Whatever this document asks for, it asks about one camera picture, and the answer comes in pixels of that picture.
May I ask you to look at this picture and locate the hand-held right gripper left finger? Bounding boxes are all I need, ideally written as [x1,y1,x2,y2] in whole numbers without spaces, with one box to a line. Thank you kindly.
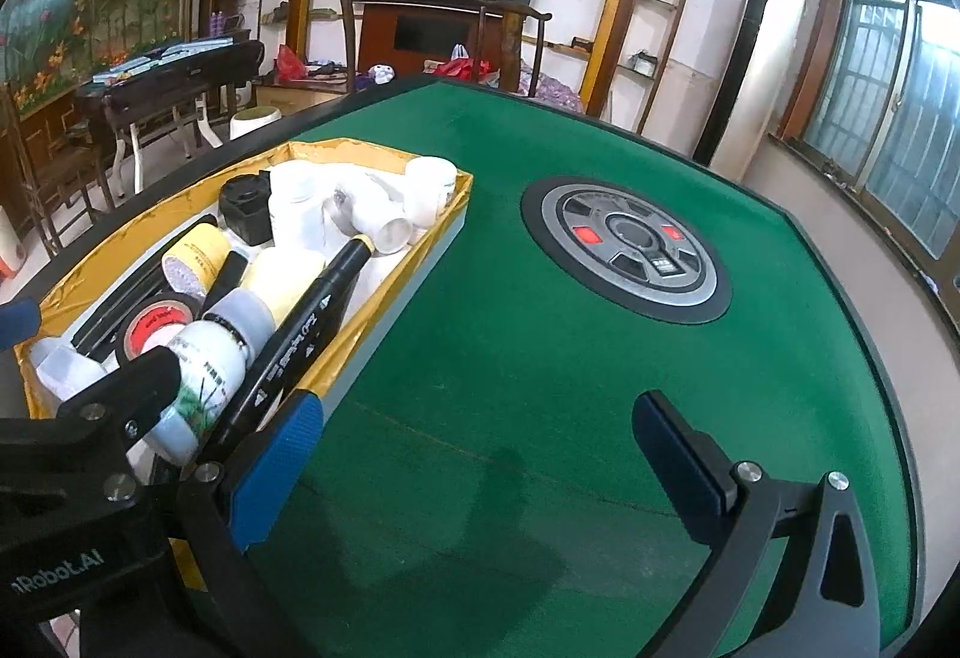
[90,394,325,658]

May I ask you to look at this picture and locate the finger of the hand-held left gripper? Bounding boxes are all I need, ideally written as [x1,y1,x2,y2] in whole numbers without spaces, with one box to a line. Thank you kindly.
[54,350,183,473]
[0,298,42,348]

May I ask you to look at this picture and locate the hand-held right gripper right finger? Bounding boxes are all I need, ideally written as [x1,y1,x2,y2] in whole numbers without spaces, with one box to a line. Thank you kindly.
[632,390,882,658]

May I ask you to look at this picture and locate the black tape roll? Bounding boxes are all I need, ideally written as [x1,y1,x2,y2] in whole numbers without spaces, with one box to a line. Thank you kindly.
[116,294,203,366]

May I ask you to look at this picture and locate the grey capped bottle leaf label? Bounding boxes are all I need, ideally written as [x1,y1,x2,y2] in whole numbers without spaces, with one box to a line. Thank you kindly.
[146,290,275,468]

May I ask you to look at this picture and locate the black rubber strip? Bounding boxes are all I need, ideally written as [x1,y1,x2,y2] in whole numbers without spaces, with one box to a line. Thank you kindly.
[75,268,173,359]

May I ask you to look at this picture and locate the yellow tray white lining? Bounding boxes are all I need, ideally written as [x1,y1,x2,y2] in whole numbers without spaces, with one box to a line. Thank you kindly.
[13,137,475,591]

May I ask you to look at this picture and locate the black marker yellow end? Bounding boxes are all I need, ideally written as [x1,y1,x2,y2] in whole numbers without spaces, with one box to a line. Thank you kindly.
[199,236,374,468]

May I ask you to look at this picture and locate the black plastic part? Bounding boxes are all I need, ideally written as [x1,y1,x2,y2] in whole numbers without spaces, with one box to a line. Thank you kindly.
[219,172,275,247]

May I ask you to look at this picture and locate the round table control panel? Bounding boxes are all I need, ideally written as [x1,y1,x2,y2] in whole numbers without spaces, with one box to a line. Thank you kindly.
[520,176,732,322]

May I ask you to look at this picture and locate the black electric piano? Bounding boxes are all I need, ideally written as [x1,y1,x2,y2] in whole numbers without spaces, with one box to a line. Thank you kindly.
[75,39,263,194]

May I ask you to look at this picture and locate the stack of books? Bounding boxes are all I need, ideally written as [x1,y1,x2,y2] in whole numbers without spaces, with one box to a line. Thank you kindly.
[91,39,233,83]

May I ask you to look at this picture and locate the white round bin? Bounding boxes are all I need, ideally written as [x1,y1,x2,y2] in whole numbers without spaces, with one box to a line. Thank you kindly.
[229,107,284,142]

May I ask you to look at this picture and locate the tower air conditioner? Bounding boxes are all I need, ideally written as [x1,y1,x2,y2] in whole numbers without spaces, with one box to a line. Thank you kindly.
[694,0,807,183]

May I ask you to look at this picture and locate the floral cloth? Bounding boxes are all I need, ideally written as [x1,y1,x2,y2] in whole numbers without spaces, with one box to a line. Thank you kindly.
[517,65,586,112]

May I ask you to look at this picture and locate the wooden framed window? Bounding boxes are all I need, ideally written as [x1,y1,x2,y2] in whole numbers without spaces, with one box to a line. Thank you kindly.
[780,0,960,284]

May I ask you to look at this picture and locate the wooden chair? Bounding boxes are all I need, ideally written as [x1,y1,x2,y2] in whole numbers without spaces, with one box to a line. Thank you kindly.
[474,2,554,97]
[335,0,362,97]

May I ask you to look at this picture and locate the wooden television cabinet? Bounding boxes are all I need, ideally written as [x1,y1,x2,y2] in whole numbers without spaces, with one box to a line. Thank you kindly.
[360,2,526,85]

